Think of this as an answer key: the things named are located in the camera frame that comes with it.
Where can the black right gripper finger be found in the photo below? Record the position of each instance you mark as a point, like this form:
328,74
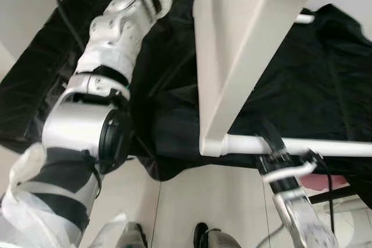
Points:
271,136

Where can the grey robot left foot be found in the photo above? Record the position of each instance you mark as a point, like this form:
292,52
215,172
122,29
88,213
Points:
131,236

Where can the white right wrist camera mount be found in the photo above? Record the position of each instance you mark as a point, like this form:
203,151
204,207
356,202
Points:
285,169

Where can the grey robot right foot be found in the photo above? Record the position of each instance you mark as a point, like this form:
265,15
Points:
212,237

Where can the grey robot foot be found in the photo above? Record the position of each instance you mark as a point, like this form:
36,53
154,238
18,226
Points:
131,236
212,237

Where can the white plastic table top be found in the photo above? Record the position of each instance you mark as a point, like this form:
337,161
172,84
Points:
232,39

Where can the white plastic table leg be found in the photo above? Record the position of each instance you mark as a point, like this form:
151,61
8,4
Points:
305,18
325,146

